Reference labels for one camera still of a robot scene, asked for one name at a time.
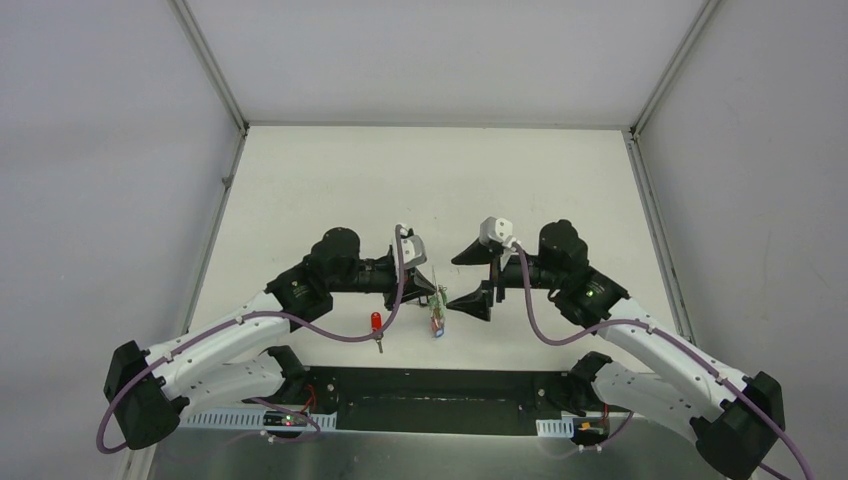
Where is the aluminium front rail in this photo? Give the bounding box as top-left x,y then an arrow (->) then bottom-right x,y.
140,362 -> 739,421

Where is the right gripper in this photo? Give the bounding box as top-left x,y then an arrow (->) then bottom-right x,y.
446,237 -> 564,321

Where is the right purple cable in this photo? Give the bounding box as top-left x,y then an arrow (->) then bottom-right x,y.
510,239 -> 817,480

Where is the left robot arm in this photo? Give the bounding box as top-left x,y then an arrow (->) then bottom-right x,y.
96,224 -> 436,454

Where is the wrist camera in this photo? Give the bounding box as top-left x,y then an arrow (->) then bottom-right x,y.
397,228 -> 427,270
478,217 -> 515,248

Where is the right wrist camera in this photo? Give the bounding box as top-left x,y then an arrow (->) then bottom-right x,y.
478,217 -> 515,248

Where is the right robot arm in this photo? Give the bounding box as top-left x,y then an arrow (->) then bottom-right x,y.
449,217 -> 785,479

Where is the red tag key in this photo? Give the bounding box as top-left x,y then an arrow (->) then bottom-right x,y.
370,312 -> 384,354

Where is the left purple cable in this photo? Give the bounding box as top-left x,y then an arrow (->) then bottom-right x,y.
96,223 -> 408,456

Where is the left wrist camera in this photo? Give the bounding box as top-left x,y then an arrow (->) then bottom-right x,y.
397,228 -> 427,270

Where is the purple cable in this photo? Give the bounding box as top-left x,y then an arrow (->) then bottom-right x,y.
96,223 -> 408,456
510,239 -> 817,480

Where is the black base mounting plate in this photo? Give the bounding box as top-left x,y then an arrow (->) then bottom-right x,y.
266,366 -> 614,436

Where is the metal keyring plate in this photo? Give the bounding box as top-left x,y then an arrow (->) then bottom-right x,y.
428,267 -> 446,334

